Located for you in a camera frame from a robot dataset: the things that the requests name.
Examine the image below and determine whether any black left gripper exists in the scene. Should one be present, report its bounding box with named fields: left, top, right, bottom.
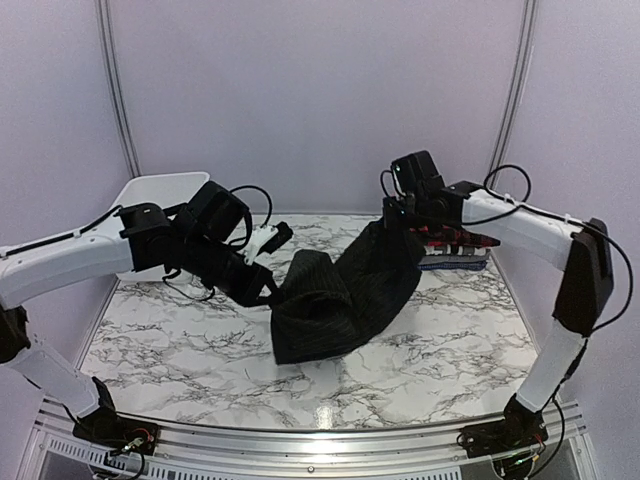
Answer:
left=180, top=232, right=284, bottom=309

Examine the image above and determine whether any black pinstripe long sleeve shirt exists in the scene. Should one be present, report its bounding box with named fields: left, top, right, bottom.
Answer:
left=270, top=220, right=424, bottom=365

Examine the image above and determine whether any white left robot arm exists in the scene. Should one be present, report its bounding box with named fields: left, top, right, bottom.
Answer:
left=1, top=181, right=293, bottom=445

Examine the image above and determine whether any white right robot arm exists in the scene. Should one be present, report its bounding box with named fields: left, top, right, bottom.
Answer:
left=384, top=150, right=615, bottom=448

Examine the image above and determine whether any red black plaid shirt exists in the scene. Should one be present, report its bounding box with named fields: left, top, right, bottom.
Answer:
left=412, top=227, right=501, bottom=248

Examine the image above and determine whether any grey white folded shirt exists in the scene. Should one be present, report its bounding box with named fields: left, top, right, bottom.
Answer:
left=420, top=245, right=490, bottom=266

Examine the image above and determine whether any blue folded shirt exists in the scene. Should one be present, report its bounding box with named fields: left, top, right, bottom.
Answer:
left=418, top=260, right=488, bottom=271

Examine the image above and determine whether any white plastic bin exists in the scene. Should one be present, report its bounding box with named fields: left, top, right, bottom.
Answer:
left=111, top=171, right=210, bottom=285

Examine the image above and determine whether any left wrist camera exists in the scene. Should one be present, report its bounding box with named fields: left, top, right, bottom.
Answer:
left=242, top=222, right=293, bottom=265

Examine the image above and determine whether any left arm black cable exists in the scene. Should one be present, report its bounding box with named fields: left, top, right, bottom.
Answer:
left=159, top=185, right=275, bottom=301

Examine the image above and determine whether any aluminium front rail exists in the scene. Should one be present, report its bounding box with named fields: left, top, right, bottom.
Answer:
left=18, top=399, right=599, bottom=479

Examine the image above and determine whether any right aluminium wall post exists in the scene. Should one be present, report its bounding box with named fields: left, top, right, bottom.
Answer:
left=489, top=0, right=539, bottom=171

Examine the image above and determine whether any aluminium wall post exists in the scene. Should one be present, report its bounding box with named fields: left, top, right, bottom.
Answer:
left=489, top=0, right=539, bottom=171
left=95, top=0, right=142, bottom=179

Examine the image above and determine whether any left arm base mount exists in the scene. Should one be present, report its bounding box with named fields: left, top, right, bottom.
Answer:
left=73, top=417, right=160, bottom=455

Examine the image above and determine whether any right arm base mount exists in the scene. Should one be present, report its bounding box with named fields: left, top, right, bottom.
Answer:
left=456, top=419, right=549, bottom=458

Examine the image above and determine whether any left aluminium wall post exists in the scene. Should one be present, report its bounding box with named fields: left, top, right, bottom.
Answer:
left=95, top=0, right=142, bottom=179

